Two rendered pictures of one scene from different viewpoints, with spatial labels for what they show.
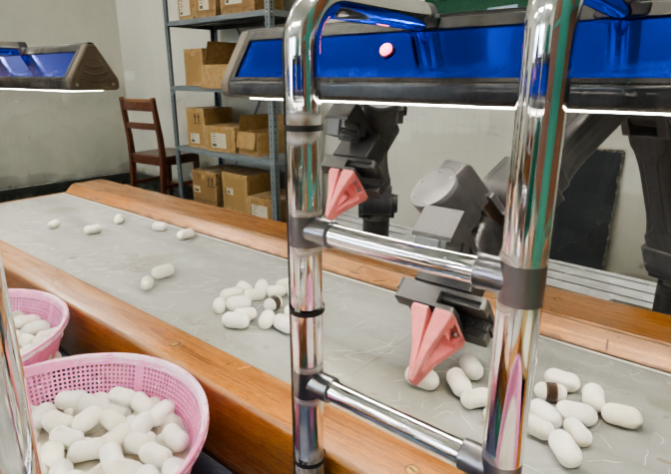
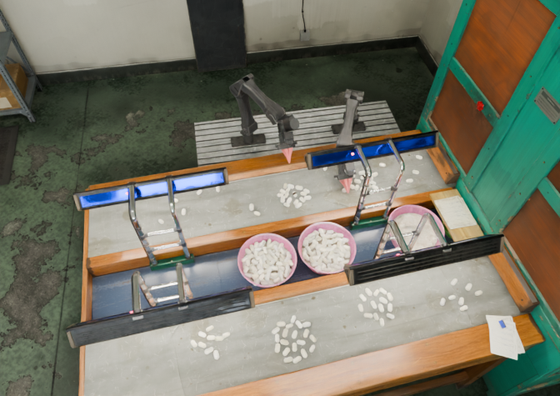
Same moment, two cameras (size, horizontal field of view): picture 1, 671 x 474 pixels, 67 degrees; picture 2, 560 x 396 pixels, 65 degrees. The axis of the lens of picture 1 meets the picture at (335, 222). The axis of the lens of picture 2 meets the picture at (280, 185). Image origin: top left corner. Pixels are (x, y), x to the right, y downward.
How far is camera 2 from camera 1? 1.89 m
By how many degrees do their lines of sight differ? 55
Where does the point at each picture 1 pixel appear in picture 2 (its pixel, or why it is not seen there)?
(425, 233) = (349, 170)
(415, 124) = not seen: outside the picture
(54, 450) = (323, 248)
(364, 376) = (336, 197)
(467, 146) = not seen: outside the picture
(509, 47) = (375, 149)
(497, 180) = (342, 142)
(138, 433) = (327, 236)
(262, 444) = (341, 221)
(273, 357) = (317, 206)
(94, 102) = not seen: outside the picture
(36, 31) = not seen: outside the picture
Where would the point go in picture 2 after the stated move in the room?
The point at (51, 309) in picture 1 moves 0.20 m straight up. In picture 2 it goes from (260, 237) to (259, 213)
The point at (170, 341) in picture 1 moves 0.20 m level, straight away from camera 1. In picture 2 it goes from (304, 220) to (265, 209)
